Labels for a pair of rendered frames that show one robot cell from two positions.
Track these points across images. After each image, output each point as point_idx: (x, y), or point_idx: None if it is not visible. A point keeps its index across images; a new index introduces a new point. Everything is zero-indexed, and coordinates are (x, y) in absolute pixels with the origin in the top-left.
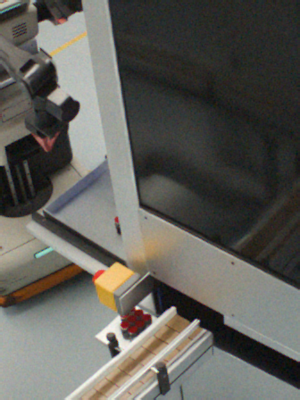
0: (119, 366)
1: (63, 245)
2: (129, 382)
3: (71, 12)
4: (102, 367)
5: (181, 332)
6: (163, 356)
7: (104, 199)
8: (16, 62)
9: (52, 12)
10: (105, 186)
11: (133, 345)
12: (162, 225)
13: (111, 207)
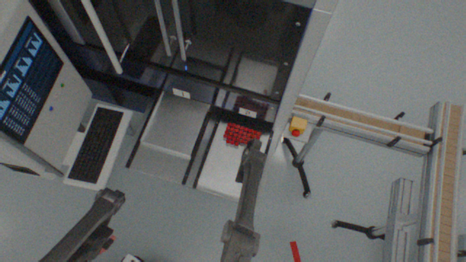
0: (325, 118)
1: (263, 180)
2: (338, 105)
3: (107, 228)
4: (330, 124)
5: (298, 103)
6: (318, 100)
7: (226, 175)
8: (259, 163)
9: (108, 247)
10: (216, 178)
11: (320, 111)
12: None
13: (230, 169)
